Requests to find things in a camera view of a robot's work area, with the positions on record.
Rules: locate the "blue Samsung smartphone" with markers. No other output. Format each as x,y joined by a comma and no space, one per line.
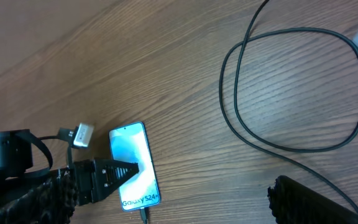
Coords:
129,143

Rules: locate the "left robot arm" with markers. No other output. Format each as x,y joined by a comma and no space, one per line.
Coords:
25,161

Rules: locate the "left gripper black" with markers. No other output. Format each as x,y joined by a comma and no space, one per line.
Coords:
96,179

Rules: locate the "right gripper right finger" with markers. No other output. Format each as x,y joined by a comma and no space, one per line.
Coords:
293,203

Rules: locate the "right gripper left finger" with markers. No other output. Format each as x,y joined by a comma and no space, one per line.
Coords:
44,200

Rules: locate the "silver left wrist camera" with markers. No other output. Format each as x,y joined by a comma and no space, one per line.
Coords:
83,136

